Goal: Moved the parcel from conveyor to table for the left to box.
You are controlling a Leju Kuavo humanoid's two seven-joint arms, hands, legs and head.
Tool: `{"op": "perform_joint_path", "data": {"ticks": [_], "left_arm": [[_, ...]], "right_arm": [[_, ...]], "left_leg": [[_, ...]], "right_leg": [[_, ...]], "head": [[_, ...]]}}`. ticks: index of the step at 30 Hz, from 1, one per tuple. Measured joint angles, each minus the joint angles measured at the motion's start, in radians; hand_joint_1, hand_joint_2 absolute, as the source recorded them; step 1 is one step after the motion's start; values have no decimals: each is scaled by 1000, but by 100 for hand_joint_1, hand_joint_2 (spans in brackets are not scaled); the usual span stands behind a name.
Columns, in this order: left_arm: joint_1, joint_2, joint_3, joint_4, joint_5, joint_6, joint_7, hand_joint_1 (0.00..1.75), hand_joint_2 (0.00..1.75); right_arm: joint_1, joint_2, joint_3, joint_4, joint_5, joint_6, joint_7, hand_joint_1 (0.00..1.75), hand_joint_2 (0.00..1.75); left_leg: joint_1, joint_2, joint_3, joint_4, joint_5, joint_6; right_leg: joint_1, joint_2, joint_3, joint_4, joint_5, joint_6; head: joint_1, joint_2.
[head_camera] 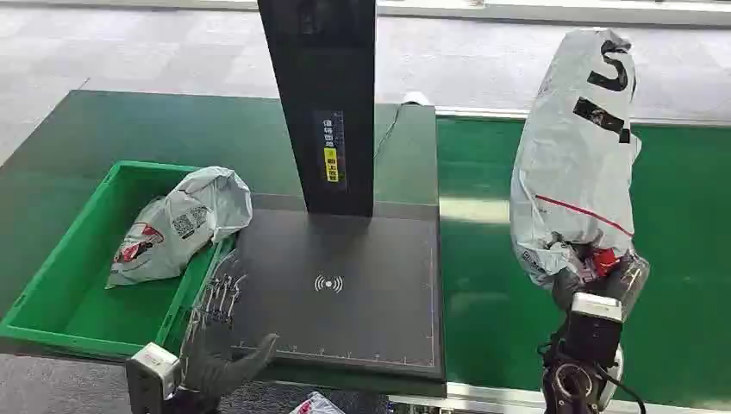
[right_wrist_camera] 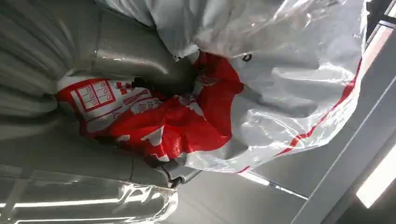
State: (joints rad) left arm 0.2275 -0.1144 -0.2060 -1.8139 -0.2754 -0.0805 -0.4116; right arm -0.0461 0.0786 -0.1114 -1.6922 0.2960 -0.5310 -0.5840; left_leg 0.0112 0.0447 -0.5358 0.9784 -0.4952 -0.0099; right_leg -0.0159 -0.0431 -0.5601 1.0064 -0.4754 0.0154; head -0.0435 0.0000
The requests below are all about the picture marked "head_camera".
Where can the small white object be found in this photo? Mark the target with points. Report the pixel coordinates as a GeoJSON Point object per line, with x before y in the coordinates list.
{"type": "Point", "coordinates": [416, 98]}

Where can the black scanner column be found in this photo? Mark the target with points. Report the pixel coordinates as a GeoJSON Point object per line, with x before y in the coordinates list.
{"type": "Point", "coordinates": [325, 74]}

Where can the black scanner base plate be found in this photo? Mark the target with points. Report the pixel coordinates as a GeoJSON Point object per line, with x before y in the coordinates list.
{"type": "Point", "coordinates": [348, 286]}

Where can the large grey parcel bag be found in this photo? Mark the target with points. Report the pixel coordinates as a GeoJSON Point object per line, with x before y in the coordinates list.
{"type": "Point", "coordinates": [577, 166]}

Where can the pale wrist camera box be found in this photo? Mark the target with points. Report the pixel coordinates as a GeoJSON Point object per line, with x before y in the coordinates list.
{"type": "Point", "coordinates": [149, 377]}
{"type": "Point", "coordinates": [595, 326]}

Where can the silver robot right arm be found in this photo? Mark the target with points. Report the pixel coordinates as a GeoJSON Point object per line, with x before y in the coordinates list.
{"type": "Point", "coordinates": [573, 387]}

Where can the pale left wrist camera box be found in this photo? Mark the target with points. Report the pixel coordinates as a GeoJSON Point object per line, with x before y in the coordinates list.
{"type": "Point", "coordinates": [149, 377]}

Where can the yellow label sticker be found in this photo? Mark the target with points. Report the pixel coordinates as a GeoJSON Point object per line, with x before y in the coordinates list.
{"type": "Point", "coordinates": [331, 164]}

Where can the green conveyor belt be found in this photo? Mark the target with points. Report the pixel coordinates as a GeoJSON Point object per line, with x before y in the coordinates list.
{"type": "Point", "coordinates": [679, 257]}

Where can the white parcel red print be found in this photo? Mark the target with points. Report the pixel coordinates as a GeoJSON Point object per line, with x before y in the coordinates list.
{"type": "Point", "coordinates": [317, 405]}

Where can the grey parcel bag red print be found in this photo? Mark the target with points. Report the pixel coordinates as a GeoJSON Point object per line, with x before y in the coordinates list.
{"type": "Point", "coordinates": [177, 225]}

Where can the green plastic crate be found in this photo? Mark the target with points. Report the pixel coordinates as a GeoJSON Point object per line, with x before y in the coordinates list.
{"type": "Point", "coordinates": [63, 297]}

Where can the aluminium conveyor frame rail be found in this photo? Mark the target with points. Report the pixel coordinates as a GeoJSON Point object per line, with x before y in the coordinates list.
{"type": "Point", "coordinates": [497, 399]}

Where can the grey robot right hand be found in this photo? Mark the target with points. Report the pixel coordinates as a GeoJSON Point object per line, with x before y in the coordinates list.
{"type": "Point", "coordinates": [623, 281]}

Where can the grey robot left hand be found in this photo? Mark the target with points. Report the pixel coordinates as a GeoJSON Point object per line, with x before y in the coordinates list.
{"type": "Point", "coordinates": [212, 354]}

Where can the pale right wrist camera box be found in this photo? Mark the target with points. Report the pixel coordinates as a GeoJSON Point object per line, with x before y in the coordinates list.
{"type": "Point", "coordinates": [595, 326]}

